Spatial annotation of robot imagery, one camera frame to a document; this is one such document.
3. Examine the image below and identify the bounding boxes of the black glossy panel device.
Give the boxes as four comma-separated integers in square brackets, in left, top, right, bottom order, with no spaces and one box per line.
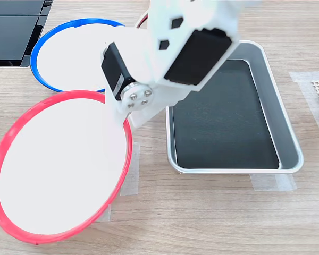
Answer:
[0,0,54,69]

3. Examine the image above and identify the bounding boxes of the black tray mat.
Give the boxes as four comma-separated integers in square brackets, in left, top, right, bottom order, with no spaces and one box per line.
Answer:
[171,59,280,169]

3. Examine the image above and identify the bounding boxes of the translucent tape by perforated plate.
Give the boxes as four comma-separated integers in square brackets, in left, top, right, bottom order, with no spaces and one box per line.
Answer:
[289,71,319,149]

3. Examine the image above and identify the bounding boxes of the translucent tape strip under tray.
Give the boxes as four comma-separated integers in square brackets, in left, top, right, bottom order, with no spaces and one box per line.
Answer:
[249,174,298,192]

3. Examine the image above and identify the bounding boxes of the long translucent tape strip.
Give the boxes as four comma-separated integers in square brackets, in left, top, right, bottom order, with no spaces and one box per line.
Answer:
[120,141,141,197]

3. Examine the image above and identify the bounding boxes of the steel tray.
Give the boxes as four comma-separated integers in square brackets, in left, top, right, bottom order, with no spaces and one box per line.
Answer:
[165,40,305,175]

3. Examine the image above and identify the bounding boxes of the red rimmed white plate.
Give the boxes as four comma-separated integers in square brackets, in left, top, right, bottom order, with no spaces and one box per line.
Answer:
[0,90,133,245]

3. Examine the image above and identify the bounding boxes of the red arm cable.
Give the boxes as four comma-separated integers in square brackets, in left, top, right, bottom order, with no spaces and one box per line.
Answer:
[134,12,150,29]

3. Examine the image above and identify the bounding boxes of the wide white tape strip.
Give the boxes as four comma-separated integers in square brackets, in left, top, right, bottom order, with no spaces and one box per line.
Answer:
[94,203,112,223]

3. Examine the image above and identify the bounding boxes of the blue rimmed white plate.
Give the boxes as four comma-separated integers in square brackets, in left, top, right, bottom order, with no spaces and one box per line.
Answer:
[29,18,128,94]

